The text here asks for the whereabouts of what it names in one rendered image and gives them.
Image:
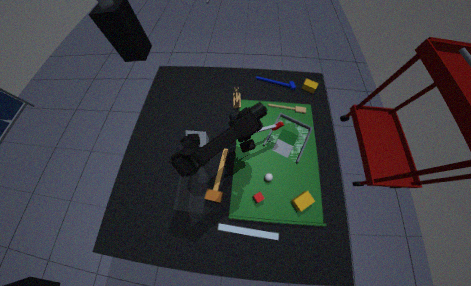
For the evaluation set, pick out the green flat mat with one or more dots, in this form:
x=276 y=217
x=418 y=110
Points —
x=290 y=179

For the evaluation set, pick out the blue golf putter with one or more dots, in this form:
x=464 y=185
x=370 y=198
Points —
x=291 y=84

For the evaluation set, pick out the red block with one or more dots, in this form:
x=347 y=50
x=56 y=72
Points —
x=259 y=197

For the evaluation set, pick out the yellow cube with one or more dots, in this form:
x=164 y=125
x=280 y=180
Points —
x=302 y=201
x=310 y=86

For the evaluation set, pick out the light blue flat bar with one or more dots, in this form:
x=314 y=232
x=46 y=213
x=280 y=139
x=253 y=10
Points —
x=248 y=231

